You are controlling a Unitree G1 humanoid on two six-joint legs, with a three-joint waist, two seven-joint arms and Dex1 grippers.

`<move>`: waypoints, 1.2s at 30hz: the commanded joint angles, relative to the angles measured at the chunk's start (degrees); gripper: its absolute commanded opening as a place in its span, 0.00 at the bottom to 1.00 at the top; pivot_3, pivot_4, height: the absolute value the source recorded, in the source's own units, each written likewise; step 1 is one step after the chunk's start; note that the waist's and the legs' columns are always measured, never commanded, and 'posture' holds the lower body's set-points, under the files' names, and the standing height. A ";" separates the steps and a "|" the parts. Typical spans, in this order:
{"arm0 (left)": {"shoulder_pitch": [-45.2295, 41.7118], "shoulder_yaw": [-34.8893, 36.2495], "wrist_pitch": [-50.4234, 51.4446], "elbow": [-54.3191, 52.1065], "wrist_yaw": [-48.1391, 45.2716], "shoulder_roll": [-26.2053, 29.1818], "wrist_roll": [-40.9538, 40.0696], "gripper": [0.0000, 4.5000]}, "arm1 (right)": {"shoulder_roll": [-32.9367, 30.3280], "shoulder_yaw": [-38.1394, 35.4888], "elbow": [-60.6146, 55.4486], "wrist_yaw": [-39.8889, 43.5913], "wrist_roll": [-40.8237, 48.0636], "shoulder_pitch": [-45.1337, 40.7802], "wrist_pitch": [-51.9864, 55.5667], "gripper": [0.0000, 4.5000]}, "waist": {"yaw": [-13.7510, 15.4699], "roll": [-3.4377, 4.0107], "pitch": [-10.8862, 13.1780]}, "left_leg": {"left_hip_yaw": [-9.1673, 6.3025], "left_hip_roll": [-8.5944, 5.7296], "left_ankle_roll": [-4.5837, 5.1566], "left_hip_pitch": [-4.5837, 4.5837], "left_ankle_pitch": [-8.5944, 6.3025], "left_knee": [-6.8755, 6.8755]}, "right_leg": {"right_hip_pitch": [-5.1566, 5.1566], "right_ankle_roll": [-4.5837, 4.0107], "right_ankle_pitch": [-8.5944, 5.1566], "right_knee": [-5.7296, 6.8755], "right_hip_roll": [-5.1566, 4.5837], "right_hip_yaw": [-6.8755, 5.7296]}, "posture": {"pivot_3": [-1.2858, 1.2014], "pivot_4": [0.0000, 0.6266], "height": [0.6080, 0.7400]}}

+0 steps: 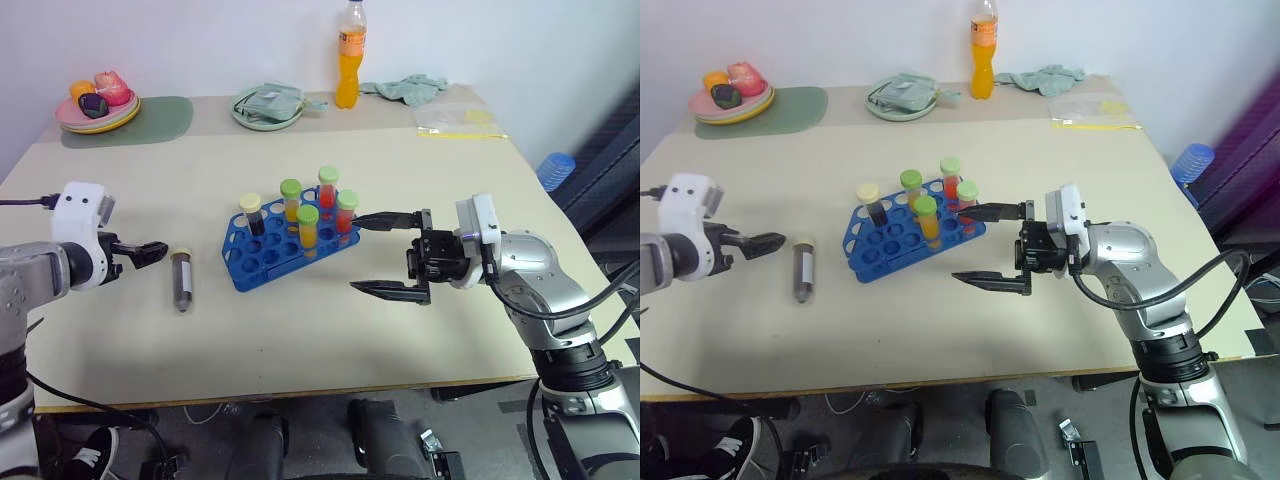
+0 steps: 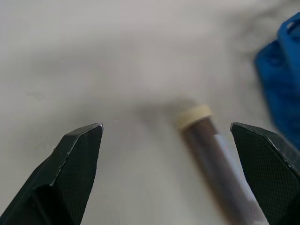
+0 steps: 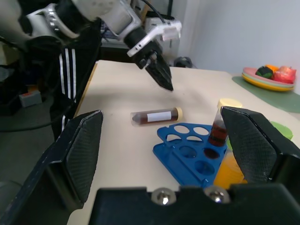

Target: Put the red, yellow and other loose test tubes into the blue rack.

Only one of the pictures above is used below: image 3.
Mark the green table mat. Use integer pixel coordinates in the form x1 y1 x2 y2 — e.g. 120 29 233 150
232 75 300 115

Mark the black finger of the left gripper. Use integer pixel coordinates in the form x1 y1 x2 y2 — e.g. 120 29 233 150
152 50 174 92
144 60 170 91

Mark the pink plate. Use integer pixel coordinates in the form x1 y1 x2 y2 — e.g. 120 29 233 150
242 67 295 85

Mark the dark object at table edge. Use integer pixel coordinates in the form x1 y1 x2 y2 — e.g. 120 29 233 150
174 56 194 69

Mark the green and black toy ball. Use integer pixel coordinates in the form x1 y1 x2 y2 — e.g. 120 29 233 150
255 66 274 79

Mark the blue test tube rack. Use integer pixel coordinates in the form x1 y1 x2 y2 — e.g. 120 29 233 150
152 122 229 188

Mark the labelled red tube, yellow cap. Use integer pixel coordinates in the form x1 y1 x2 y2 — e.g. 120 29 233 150
130 106 184 128

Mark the green plate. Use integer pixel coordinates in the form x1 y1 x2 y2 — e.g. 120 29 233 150
241 72 295 89

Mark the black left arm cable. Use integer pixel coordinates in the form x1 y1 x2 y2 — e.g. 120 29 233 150
142 0 170 23

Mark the orange yellow test tube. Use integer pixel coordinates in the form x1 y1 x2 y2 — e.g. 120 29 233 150
212 150 248 188

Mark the green capped test tube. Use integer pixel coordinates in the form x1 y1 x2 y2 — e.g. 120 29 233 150
269 120 294 142

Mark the yellow plate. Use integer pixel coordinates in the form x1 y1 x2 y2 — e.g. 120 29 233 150
242 75 295 92

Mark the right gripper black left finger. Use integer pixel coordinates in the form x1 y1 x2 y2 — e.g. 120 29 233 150
0 109 104 225

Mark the person in black striped trousers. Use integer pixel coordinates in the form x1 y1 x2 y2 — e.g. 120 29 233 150
30 21 103 142

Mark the dark red tube, yellow cap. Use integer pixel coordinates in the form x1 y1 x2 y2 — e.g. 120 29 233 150
208 98 243 147

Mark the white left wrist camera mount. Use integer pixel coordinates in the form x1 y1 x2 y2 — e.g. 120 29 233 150
127 20 183 58

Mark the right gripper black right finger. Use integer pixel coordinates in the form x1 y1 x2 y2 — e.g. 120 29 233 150
221 106 300 187

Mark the red toy apple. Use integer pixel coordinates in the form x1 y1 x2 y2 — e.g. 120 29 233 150
272 66 297 84

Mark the black floor cable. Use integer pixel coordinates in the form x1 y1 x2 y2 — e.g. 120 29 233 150
0 106 72 133

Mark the grey box with red label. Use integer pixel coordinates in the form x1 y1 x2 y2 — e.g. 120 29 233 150
19 91 43 108

